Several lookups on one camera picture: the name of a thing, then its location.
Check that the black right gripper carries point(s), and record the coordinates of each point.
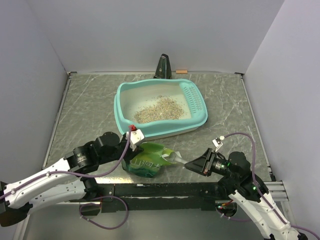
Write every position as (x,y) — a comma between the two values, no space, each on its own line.
(201,165)

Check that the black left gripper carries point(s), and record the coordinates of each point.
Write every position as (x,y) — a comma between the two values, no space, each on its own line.
(131,153)

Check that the green litter bag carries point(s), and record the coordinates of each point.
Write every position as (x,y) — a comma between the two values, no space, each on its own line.
(150,161)

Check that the teal litter box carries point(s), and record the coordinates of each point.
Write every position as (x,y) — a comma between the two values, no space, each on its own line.
(130,97)

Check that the clear plastic scoop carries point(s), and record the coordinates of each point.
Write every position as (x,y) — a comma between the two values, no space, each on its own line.
(176,158)

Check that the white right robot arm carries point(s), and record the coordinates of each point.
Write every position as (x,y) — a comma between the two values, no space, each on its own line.
(248,191)

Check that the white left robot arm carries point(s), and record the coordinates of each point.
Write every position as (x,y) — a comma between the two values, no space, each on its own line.
(73,177)

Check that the cat litter pile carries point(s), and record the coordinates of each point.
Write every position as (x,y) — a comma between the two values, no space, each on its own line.
(165,108)

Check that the black metronome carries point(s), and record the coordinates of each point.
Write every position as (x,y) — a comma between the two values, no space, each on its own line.
(163,70)

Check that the small orange block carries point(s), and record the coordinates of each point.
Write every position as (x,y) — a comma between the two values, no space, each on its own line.
(181,72)

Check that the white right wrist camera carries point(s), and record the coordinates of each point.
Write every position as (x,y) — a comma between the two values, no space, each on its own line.
(218,143)

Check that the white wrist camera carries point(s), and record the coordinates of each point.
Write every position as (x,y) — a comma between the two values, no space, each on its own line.
(218,143)
(135,137)

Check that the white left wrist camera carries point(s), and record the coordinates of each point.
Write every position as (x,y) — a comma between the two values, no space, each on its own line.
(135,137)

